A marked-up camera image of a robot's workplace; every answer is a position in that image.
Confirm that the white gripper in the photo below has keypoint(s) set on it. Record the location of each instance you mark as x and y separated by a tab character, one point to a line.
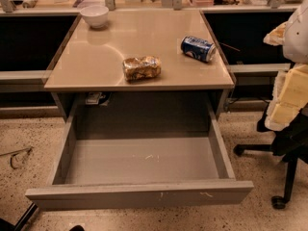
296	38

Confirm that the blue soda can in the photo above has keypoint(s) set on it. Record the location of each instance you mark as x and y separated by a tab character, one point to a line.
198	48

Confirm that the grey drawer cabinet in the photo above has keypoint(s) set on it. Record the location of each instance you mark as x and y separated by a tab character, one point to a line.
92	59

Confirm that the open grey top drawer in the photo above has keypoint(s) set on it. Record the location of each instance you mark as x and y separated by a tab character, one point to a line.
123	155

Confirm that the black office chair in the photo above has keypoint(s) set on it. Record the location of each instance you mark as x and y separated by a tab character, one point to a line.
292	144

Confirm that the white label tag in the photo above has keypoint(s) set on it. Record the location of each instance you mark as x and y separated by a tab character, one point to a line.
93	98

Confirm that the white bowl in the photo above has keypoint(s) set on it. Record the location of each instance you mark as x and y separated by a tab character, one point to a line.
95	16

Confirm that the black base bottom left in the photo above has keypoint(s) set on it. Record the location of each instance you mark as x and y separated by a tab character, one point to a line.
7	226

